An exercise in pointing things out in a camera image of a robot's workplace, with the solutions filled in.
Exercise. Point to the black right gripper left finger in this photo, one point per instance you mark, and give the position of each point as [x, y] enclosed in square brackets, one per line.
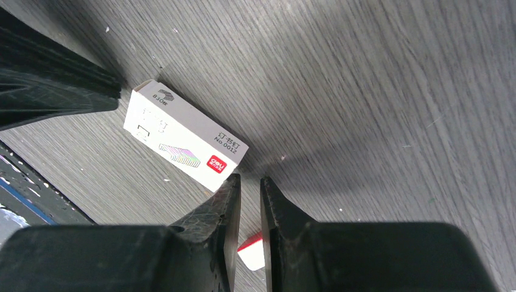
[195, 253]

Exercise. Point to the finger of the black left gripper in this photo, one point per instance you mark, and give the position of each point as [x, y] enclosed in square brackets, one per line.
[41, 79]

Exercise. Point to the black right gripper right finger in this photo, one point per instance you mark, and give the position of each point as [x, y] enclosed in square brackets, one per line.
[302, 254]

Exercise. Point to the red white staple box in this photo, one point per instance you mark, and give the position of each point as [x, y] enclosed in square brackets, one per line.
[251, 252]

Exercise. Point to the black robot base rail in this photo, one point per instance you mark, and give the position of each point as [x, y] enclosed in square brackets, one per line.
[29, 195]

